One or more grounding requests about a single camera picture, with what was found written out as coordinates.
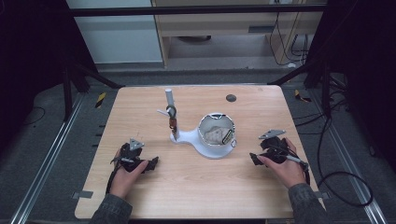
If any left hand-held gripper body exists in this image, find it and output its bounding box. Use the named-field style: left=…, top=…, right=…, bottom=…
left=111, top=137, right=150, bottom=174

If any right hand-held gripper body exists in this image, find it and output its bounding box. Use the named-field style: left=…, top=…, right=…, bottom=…
left=257, top=128, right=294, bottom=165

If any keychain with orange carabiner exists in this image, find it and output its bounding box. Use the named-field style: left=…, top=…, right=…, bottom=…
left=165, top=105, right=180, bottom=141

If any white key holder stand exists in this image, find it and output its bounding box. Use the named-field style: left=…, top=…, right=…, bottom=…
left=157, top=88, right=238, bottom=160

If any person's left hand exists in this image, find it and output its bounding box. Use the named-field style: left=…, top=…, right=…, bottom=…
left=109, top=159, right=150, bottom=201

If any person's right hand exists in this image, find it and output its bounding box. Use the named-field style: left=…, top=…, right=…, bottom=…
left=256, top=137, right=308, bottom=189

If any dark bar with pale stripe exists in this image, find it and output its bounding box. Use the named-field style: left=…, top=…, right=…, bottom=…
left=221, top=128, right=234, bottom=146

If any crumpled grey paper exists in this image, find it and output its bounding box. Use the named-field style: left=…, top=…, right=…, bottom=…
left=205, top=125, right=227, bottom=146

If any yellow black striped tape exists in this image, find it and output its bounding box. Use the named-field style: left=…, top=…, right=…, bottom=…
left=94, top=91, right=107, bottom=109
left=293, top=89, right=313, bottom=104

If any black metal stand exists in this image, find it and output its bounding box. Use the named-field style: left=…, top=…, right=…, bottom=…
left=61, top=57, right=125, bottom=123
left=266, top=57, right=335, bottom=119

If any white cabinet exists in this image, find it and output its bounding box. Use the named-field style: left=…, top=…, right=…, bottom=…
left=64, top=0, right=165, bottom=65

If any dark curtain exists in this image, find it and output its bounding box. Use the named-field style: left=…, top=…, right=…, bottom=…
left=0, top=0, right=97, bottom=153
left=306, top=0, right=396, bottom=174

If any light wooden shelf unit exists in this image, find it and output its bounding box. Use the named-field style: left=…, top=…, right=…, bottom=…
left=150, top=0, right=329, bottom=68

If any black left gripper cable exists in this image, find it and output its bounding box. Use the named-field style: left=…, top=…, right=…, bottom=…
left=105, top=157, right=124, bottom=196

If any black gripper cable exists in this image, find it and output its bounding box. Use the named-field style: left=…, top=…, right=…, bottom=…
left=284, top=115, right=375, bottom=208
left=105, top=157, right=124, bottom=196

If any grey table bracket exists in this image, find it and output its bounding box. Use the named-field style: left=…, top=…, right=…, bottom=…
left=71, top=189, right=94, bottom=201
left=314, top=190, right=332, bottom=201

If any aluminium floor rail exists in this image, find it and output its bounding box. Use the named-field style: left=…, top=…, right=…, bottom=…
left=310, top=90, right=390, bottom=224
left=8, top=92, right=86, bottom=224

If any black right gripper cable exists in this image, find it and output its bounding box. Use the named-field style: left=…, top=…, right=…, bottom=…
left=284, top=115, right=375, bottom=208

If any bundle of black wall cables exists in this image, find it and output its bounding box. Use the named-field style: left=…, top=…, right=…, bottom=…
left=268, top=11, right=310, bottom=68

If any black horizontal frame bar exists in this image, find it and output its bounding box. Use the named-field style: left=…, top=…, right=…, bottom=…
left=68, top=4, right=329, bottom=18

